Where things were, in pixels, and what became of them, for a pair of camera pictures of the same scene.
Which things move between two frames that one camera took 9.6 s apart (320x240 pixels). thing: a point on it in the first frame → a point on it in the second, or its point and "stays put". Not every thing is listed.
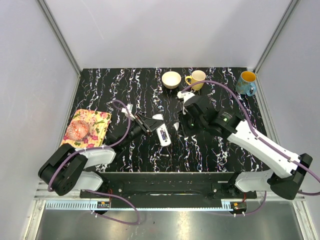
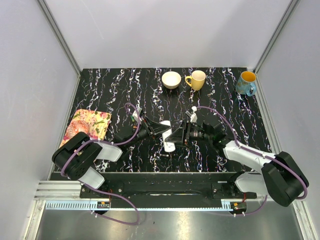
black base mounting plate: x=169 y=190 stays put
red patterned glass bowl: x=77 y=130 stays put
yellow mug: x=197 y=76 stays put
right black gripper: x=184 y=122 → x=185 y=133
